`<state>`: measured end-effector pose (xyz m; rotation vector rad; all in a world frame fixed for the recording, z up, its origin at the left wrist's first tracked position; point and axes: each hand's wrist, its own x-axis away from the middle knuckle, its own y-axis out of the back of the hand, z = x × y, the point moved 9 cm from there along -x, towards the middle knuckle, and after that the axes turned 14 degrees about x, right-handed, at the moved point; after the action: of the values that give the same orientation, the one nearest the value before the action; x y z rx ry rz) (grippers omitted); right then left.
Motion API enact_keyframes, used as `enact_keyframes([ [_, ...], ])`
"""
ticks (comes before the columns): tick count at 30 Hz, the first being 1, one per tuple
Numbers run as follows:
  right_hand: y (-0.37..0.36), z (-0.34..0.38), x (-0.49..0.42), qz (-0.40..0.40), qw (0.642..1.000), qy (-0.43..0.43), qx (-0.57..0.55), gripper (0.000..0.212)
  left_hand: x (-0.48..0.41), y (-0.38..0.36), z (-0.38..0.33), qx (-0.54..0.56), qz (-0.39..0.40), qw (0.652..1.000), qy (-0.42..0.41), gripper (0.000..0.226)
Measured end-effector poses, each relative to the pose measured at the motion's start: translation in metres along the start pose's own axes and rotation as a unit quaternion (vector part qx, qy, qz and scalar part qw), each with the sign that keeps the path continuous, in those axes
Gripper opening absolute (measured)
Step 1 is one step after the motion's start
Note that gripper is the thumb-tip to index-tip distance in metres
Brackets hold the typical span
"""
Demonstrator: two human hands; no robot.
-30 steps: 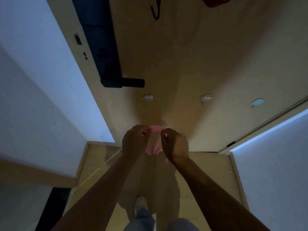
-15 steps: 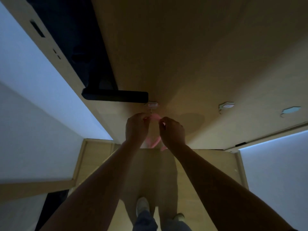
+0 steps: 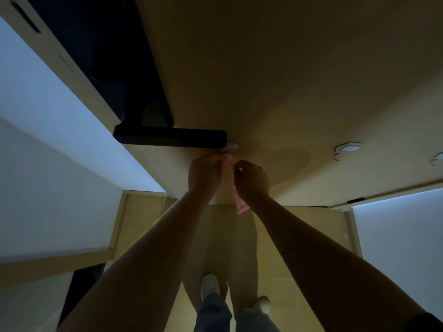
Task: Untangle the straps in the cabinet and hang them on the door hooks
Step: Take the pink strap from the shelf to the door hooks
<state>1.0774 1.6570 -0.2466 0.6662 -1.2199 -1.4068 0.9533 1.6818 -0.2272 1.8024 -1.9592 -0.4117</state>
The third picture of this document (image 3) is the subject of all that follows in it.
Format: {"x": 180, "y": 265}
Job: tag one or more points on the person's right hand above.
{"x": 252, "y": 183}

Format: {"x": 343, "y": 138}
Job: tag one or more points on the black monitor with stand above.
{"x": 114, "y": 58}

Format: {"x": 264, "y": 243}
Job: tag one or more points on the pink strip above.
{"x": 241, "y": 206}

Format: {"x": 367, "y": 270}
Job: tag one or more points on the person's left forearm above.
{"x": 148, "y": 269}

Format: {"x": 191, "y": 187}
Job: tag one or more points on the white shoe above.
{"x": 262, "y": 304}
{"x": 210, "y": 285}

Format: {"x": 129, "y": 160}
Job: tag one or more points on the white hexagonal puck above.
{"x": 348, "y": 147}

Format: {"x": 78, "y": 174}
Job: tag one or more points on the person's left fingers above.
{"x": 218, "y": 164}

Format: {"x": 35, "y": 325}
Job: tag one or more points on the small white clip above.
{"x": 232, "y": 146}

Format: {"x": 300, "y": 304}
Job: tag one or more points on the blue jeans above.
{"x": 214, "y": 316}

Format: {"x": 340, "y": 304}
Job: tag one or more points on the person's left hand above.
{"x": 202, "y": 174}

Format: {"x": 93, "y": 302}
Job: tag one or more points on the person's right fingers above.
{"x": 239, "y": 169}

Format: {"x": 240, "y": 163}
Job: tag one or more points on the person's right forearm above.
{"x": 322, "y": 266}

